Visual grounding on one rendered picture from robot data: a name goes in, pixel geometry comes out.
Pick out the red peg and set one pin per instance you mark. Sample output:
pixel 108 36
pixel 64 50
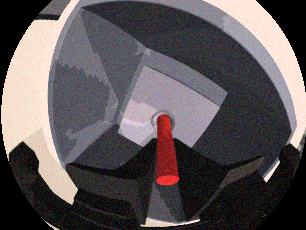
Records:
pixel 166 156

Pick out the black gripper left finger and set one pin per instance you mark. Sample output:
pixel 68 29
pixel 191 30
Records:
pixel 132 182

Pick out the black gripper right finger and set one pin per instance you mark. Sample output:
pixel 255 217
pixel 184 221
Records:
pixel 201 179

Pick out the grey open box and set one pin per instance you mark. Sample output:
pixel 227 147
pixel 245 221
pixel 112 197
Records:
pixel 99 57

